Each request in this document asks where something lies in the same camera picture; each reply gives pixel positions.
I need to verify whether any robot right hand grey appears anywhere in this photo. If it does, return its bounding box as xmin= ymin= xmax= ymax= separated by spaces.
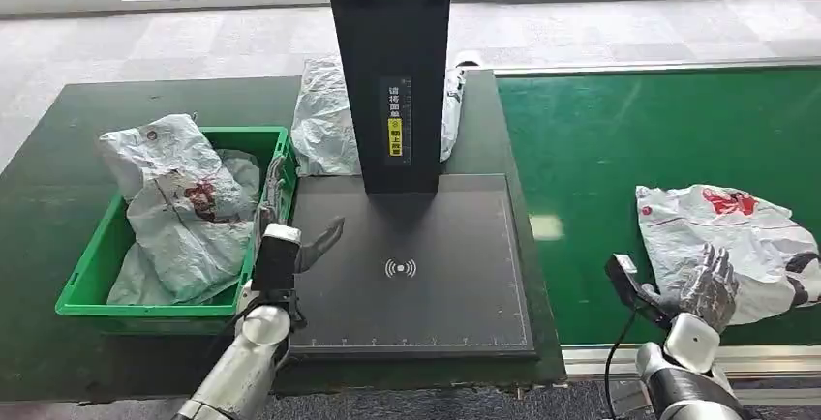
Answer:
xmin=641 ymin=242 xmax=740 ymax=334

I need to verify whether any robot left hand grey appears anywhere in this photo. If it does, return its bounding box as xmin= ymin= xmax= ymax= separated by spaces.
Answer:
xmin=255 ymin=154 xmax=347 ymax=276

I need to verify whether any white parcel bag dark red print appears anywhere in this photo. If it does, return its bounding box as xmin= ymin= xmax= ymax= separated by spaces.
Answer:
xmin=97 ymin=113 xmax=261 ymax=303

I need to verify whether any white plastic parcel bag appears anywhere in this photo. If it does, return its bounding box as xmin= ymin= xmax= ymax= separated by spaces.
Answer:
xmin=289 ymin=56 xmax=467 ymax=178
xmin=106 ymin=149 xmax=263 ymax=308

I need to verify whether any white parcel bag bright red print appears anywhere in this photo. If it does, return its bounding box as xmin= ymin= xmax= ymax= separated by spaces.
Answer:
xmin=634 ymin=185 xmax=821 ymax=327

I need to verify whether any black and yellow column sticker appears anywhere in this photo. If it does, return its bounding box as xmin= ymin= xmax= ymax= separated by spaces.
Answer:
xmin=380 ymin=76 xmax=413 ymax=165

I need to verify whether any green plastic crate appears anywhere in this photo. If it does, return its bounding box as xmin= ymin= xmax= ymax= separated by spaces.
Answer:
xmin=54 ymin=125 xmax=299 ymax=336

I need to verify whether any green conveyor belt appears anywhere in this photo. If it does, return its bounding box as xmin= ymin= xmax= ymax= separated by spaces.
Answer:
xmin=497 ymin=67 xmax=821 ymax=346

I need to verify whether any black scanner column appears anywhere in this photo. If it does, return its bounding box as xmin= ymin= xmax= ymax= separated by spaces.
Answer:
xmin=322 ymin=0 xmax=455 ymax=195

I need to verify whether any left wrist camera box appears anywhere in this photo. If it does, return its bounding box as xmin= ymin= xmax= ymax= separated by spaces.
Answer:
xmin=251 ymin=223 xmax=303 ymax=306

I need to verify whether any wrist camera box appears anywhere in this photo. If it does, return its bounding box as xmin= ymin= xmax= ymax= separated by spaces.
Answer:
xmin=604 ymin=253 xmax=672 ymax=330
xmin=251 ymin=223 xmax=303 ymax=306

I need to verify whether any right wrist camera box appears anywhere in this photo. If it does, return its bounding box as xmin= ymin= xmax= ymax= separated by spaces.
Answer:
xmin=604 ymin=253 xmax=672 ymax=330

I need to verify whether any metal conveyor frame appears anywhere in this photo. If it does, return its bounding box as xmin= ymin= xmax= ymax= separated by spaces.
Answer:
xmin=492 ymin=57 xmax=821 ymax=408

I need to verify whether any black cable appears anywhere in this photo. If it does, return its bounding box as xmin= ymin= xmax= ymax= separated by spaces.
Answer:
xmin=603 ymin=308 xmax=639 ymax=420

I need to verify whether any black scanner base plate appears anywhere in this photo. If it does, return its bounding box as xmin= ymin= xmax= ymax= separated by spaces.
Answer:
xmin=289 ymin=173 xmax=538 ymax=361

